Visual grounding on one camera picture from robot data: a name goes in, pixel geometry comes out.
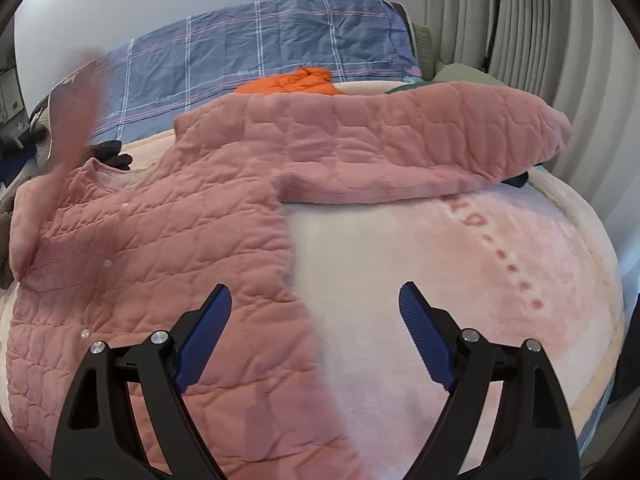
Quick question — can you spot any pink quilted garment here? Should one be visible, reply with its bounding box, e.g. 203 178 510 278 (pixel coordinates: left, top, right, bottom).
6 81 570 479

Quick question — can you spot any cream pink fleece blanket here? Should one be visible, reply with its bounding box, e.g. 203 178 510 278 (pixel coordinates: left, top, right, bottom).
0 79 626 480

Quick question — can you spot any dark green folded garment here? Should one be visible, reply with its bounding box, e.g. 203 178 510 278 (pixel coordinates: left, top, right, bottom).
501 171 529 188

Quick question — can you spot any black puffer jacket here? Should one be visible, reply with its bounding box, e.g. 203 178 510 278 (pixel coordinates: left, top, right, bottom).
86 140 132 170

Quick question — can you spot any blue plaid quilt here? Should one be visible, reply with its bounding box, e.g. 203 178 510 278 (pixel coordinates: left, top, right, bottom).
90 0 421 143

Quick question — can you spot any light green pillow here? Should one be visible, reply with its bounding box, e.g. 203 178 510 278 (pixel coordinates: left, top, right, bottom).
432 63 504 86

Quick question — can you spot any grey curtain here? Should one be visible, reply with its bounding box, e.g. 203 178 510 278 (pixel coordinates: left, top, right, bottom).
425 0 639 246

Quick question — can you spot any orange puffer jacket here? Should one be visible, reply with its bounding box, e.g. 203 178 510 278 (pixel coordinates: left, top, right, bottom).
234 67 342 96

